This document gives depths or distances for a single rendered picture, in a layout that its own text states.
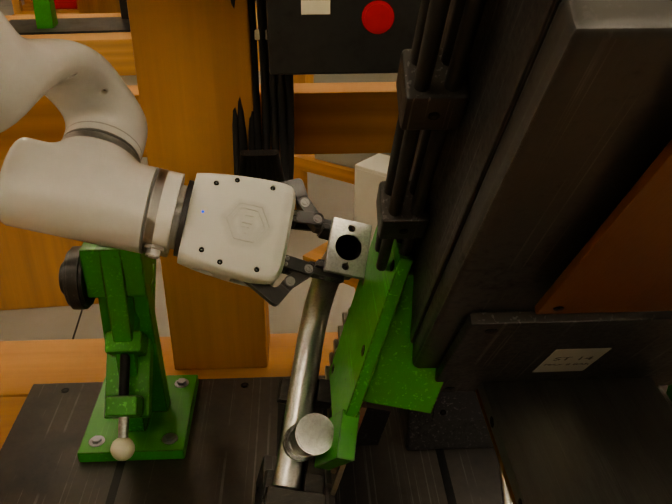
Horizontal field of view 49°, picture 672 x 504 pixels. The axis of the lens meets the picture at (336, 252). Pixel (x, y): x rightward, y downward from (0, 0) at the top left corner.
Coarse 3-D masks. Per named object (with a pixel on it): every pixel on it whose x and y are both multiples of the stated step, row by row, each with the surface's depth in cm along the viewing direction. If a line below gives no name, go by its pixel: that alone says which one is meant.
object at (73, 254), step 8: (72, 248) 85; (72, 256) 84; (64, 264) 84; (72, 264) 83; (80, 264) 84; (64, 272) 83; (72, 272) 83; (80, 272) 83; (64, 280) 83; (72, 280) 83; (80, 280) 83; (64, 288) 83; (72, 288) 83; (80, 288) 83; (72, 296) 83; (80, 296) 84; (72, 304) 84; (80, 304) 84; (88, 304) 86
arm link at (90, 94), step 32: (0, 32) 52; (0, 64) 53; (32, 64) 56; (64, 64) 60; (96, 64) 65; (0, 96) 54; (32, 96) 56; (64, 96) 68; (96, 96) 68; (128, 96) 70; (0, 128) 56; (96, 128) 69; (128, 128) 70
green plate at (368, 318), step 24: (408, 264) 60; (360, 288) 72; (384, 288) 62; (408, 288) 62; (360, 312) 69; (384, 312) 62; (408, 312) 63; (360, 336) 67; (384, 336) 63; (408, 336) 64; (336, 360) 76; (360, 360) 65; (384, 360) 66; (408, 360) 66; (336, 384) 73; (360, 384) 65; (384, 384) 67; (408, 384) 67; (432, 384) 67; (336, 408) 71; (408, 408) 68; (432, 408) 68
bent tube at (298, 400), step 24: (336, 240) 71; (360, 240) 72; (336, 264) 70; (360, 264) 71; (312, 288) 81; (336, 288) 81; (312, 312) 81; (312, 336) 81; (312, 360) 81; (312, 384) 80; (288, 408) 79; (312, 408) 80; (288, 480) 76
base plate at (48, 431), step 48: (48, 384) 104; (96, 384) 104; (240, 384) 104; (48, 432) 95; (192, 432) 95; (240, 432) 95; (384, 432) 95; (0, 480) 88; (48, 480) 88; (96, 480) 88; (144, 480) 88; (192, 480) 88; (240, 480) 88; (384, 480) 88; (432, 480) 88; (480, 480) 88
